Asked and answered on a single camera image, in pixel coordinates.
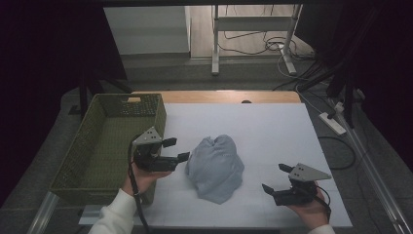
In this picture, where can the white plug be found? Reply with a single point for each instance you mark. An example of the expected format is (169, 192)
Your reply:
(339, 106)

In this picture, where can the black curtain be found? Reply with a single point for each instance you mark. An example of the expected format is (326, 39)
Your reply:
(383, 65)
(48, 48)

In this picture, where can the white partition panel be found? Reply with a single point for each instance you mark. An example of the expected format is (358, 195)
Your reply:
(146, 29)

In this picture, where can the green woven basket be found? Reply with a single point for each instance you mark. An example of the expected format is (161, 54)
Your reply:
(113, 146)

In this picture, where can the person's left hand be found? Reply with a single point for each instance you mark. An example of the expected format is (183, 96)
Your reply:
(142, 182)

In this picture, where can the white metal desk frame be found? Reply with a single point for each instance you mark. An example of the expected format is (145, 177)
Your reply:
(251, 23)

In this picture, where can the white power strip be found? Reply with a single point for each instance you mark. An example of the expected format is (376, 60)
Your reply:
(332, 124)

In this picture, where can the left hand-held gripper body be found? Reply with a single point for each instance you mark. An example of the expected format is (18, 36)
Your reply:
(152, 164)

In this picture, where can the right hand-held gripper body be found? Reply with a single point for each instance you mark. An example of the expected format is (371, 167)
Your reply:
(305, 174)

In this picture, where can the white foam board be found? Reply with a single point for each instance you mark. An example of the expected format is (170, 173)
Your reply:
(259, 130)

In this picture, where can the aluminium rail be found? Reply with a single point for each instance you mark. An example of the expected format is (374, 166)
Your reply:
(42, 214)
(383, 191)

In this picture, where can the person's right hand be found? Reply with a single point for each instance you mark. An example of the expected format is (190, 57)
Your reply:
(311, 216)

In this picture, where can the wooden table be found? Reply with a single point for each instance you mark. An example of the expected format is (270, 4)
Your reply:
(211, 97)

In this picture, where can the light blue tank top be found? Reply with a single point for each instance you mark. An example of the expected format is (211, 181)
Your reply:
(214, 169)

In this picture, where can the black stand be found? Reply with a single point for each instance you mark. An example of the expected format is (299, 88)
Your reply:
(83, 97)
(349, 104)

